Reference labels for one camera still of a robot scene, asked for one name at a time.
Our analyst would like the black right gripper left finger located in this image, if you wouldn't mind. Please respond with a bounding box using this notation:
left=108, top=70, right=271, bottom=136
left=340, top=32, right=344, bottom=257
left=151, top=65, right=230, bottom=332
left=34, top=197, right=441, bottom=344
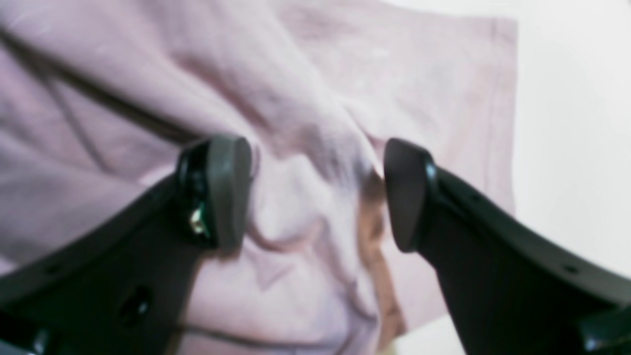
left=1, top=136, right=252, bottom=355

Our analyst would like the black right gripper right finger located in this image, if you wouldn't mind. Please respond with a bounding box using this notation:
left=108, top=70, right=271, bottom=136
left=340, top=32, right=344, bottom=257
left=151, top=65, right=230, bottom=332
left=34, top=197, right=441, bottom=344
left=384, top=139, right=631, bottom=355

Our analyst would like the mauve t-shirt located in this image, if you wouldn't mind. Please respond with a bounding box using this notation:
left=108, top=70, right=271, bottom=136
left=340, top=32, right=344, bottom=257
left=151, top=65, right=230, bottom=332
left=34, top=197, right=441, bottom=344
left=0, top=0, right=518, bottom=355

